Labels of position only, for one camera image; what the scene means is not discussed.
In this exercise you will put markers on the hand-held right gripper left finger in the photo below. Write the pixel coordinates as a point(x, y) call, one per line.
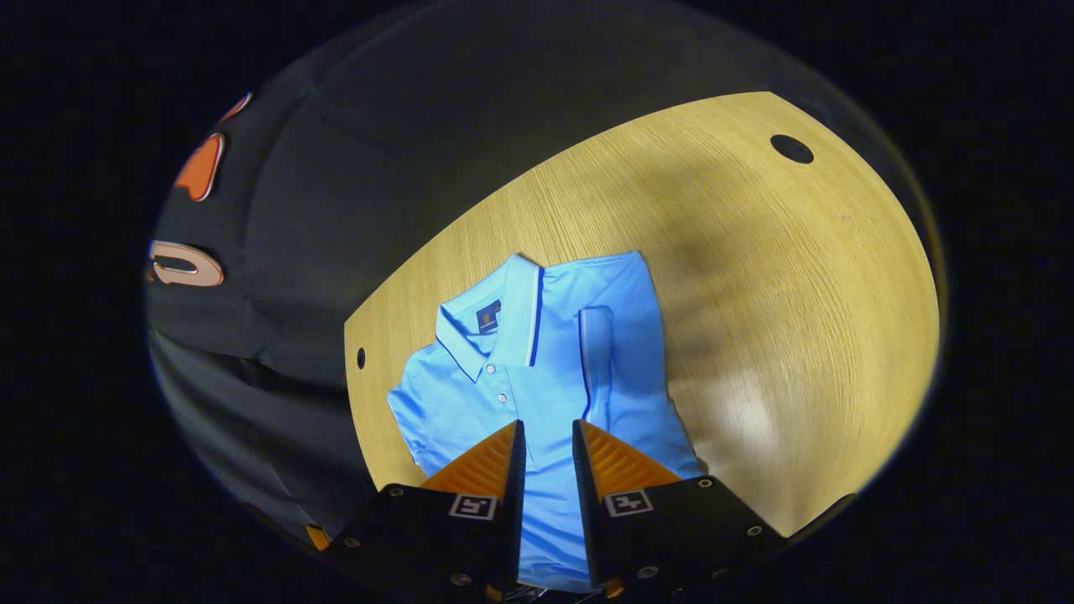
point(519, 503)

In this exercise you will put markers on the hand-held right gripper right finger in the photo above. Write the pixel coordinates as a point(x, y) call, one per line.
point(583, 503)

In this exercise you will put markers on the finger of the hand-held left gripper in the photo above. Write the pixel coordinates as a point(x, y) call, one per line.
point(317, 537)

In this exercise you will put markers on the light blue polo T-shirt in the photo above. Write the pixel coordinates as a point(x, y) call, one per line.
point(545, 369)

